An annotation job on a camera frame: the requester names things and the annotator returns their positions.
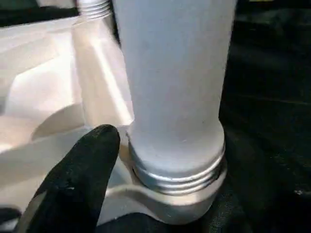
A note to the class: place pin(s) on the white plastic table top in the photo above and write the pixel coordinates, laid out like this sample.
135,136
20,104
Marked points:
48,97

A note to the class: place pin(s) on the white plastic table leg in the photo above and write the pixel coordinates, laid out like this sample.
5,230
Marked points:
95,8
175,87

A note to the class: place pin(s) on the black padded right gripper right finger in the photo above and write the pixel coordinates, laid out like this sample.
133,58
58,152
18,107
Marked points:
272,194

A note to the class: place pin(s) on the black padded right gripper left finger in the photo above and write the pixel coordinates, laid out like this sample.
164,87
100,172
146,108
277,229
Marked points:
73,189

